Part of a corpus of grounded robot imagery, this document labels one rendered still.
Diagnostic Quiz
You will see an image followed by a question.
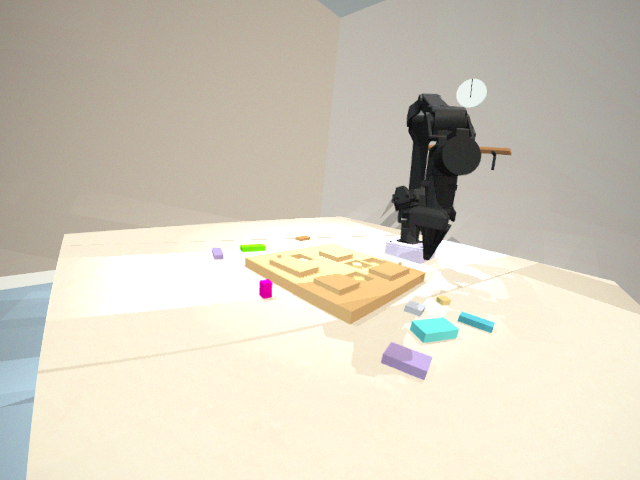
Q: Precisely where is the teal flat bar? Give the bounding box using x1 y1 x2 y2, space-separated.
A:
457 311 495 333

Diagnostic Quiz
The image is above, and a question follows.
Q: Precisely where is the magenta block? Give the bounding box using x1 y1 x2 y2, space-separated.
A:
259 279 273 299

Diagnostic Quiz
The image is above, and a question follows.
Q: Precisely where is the green flat bar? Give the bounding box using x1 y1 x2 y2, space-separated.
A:
240 244 266 252

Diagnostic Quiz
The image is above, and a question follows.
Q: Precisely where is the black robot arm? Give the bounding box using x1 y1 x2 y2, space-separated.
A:
391 93 482 245

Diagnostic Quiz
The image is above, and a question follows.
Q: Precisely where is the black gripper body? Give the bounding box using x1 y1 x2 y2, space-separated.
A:
407 174 458 230

